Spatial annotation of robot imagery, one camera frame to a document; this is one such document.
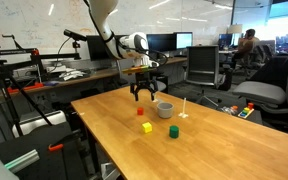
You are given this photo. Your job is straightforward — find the beige lamp shade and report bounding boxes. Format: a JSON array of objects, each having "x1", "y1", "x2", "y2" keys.
[{"x1": 227, "y1": 23, "x2": 244, "y2": 35}]

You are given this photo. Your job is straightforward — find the dark blue-screen monitor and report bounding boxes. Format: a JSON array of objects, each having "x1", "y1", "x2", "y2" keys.
[{"x1": 146, "y1": 33, "x2": 177, "y2": 53}]

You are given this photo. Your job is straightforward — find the black stereo camera bar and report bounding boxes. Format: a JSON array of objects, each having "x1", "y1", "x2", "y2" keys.
[{"x1": 63, "y1": 28, "x2": 88, "y2": 43}]

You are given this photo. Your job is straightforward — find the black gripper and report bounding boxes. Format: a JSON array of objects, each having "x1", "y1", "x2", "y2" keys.
[{"x1": 129, "y1": 72, "x2": 159, "y2": 102}]

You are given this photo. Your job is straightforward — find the black low side table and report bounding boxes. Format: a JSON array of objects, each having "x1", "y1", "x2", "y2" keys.
[{"x1": 216, "y1": 103, "x2": 264, "y2": 126}]

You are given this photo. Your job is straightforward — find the bright white-screen monitor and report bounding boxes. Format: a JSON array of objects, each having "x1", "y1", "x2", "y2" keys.
[{"x1": 175, "y1": 31, "x2": 194, "y2": 50}]

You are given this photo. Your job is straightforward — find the pale flat toy orange end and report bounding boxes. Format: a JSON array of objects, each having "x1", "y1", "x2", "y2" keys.
[{"x1": 222, "y1": 105, "x2": 239, "y2": 116}]

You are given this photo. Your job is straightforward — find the clear plastic post stand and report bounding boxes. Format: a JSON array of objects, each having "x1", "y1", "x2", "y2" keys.
[
  {"x1": 178, "y1": 97, "x2": 189, "y2": 119},
  {"x1": 151, "y1": 89, "x2": 160, "y2": 103}
]

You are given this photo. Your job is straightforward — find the orange bar clamp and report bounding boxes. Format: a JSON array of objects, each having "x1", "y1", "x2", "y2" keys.
[{"x1": 6, "y1": 82, "x2": 45, "y2": 94}]

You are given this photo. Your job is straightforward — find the colourful wooden stacking toy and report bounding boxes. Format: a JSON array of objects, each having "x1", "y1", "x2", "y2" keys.
[{"x1": 237, "y1": 102, "x2": 255, "y2": 119}]

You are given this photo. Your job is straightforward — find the yellow cube block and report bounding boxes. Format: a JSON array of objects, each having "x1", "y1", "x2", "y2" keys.
[{"x1": 141, "y1": 121, "x2": 153, "y2": 134}]

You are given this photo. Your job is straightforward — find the grey bowl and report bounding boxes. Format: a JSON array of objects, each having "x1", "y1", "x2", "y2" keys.
[{"x1": 156, "y1": 101, "x2": 175, "y2": 119}]

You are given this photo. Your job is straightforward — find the grey padded office chair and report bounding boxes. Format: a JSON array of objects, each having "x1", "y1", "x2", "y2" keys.
[{"x1": 232, "y1": 53, "x2": 288, "y2": 116}]

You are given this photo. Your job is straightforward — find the small distant monitor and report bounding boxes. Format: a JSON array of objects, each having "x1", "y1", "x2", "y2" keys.
[{"x1": 217, "y1": 33, "x2": 234, "y2": 51}]

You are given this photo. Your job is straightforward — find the large dark monitor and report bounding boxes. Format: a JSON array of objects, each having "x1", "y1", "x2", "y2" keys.
[{"x1": 85, "y1": 34, "x2": 127, "y2": 62}]

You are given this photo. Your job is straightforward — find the white rounded machine cover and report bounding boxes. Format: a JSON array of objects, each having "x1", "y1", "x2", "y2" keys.
[{"x1": 11, "y1": 110, "x2": 68, "y2": 139}]

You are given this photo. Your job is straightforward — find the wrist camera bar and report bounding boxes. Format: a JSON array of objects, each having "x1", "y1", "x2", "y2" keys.
[{"x1": 121, "y1": 65, "x2": 155, "y2": 75}]

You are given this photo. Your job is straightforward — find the black mesh office chair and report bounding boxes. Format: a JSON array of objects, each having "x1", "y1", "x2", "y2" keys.
[{"x1": 184, "y1": 45, "x2": 233, "y2": 104}]

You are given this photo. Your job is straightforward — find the white crumpled papers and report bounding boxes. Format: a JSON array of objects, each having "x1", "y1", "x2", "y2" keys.
[{"x1": 58, "y1": 68, "x2": 87, "y2": 82}]

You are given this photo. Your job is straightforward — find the seated person brown jacket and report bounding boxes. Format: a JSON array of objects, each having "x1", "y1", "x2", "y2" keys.
[{"x1": 232, "y1": 28, "x2": 262, "y2": 66}]

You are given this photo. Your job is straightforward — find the green cylinder block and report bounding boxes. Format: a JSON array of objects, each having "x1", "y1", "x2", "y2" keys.
[{"x1": 168, "y1": 125, "x2": 180, "y2": 139}]

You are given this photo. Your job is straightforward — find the long wooden wall desk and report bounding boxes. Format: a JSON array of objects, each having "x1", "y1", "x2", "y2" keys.
[{"x1": 0, "y1": 56, "x2": 189, "y2": 99}]

